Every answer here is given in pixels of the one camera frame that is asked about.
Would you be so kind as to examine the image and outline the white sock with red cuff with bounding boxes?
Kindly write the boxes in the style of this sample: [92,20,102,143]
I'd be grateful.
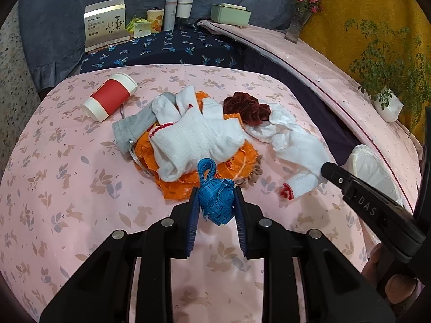
[245,103,330,200]

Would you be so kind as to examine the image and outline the blue woven strap scrap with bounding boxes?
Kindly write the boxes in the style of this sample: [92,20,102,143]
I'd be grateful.
[197,158,235,226]

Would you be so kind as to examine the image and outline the orange plastic snack bag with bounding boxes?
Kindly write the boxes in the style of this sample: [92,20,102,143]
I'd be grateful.
[134,86,260,201]

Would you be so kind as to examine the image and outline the white sock large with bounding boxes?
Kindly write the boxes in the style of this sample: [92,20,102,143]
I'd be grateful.
[148,85,245,182]

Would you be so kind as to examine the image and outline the red white paper cup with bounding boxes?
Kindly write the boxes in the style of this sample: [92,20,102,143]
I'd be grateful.
[82,73,138,122]

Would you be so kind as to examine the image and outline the white lined trash bin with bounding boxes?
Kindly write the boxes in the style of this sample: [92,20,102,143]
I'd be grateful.
[343,144,404,206]

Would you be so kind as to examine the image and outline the right hand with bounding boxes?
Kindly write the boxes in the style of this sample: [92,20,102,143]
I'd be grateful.
[362,244,417,312]

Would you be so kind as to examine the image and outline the pink floral tablecloth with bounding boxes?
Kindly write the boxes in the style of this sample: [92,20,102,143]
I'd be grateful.
[1,70,367,322]

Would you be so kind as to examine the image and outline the pink sofa cover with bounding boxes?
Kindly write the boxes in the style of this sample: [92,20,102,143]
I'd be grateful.
[198,20,422,212]

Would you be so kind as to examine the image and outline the beige scrunchie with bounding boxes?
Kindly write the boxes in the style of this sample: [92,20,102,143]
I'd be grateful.
[235,155,263,189]

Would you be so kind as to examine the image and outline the green plant white pot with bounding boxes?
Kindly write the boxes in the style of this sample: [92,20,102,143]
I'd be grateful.
[344,18,430,130]

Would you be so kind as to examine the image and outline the dark red scrunchie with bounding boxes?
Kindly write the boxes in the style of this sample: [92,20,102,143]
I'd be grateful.
[223,91,271,126]

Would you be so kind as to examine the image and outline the yellow backdrop cloth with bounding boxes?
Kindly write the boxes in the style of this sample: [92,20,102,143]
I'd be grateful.
[299,0,431,135]

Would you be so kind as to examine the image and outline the glass vase pink flowers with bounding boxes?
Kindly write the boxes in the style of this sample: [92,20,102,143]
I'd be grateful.
[285,0,322,44]

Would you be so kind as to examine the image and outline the navy floral cloth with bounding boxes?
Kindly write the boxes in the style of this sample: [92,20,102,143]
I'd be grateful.
[80,27,244,74]

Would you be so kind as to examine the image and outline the green yellow small packet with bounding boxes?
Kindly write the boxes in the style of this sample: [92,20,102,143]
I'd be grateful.
[126,17,152,39]

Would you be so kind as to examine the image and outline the white product box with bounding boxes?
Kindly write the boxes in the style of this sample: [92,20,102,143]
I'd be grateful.
[84,0,131,52]

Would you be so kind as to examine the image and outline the mint green tissue box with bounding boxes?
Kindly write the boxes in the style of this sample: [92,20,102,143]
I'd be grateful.
[210,3,251,28]

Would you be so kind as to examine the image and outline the yellow small box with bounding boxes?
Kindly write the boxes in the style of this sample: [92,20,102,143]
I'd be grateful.
[147,8,164,34]

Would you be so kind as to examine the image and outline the tall white bottle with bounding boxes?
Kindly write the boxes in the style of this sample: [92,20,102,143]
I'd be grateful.
[163,0,178,31]

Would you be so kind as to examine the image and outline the white jar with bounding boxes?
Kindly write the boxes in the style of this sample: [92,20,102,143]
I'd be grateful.
[176,0,194,19]

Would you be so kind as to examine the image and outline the grey drawstring pouch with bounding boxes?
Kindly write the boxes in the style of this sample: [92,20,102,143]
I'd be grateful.
[111,91,178,156]

